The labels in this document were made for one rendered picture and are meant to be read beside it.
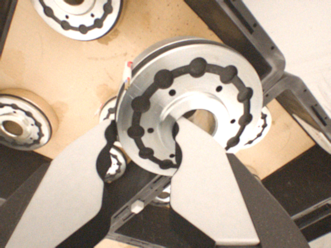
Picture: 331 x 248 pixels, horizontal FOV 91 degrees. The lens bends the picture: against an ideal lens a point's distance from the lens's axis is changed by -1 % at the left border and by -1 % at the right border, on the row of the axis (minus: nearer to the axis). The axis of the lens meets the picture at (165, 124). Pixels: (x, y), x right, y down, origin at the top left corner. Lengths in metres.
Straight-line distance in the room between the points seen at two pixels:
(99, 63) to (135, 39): 0.07
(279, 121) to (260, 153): 0.08
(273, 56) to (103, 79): 0.23
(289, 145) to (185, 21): 0.34
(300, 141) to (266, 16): 0.27
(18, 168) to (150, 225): 0.29
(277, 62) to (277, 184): 0.34
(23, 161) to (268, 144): 0.49
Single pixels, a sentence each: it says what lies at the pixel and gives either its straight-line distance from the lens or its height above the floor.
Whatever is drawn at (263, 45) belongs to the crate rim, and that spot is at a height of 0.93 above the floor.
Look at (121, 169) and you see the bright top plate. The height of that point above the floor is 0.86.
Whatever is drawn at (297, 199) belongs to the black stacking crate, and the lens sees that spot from 0.46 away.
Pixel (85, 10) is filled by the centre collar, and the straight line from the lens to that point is 0.24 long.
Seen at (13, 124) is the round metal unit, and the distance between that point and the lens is 0.37.
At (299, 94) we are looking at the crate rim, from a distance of 0.24.
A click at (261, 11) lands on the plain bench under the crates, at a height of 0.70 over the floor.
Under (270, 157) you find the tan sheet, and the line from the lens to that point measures 0.45.
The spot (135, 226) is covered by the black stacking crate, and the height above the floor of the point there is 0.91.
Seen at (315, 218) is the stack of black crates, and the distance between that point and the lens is 1.58.
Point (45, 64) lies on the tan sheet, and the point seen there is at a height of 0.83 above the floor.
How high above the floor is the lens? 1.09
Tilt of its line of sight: 57 degrees down
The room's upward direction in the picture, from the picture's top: 174 degrees clockwise
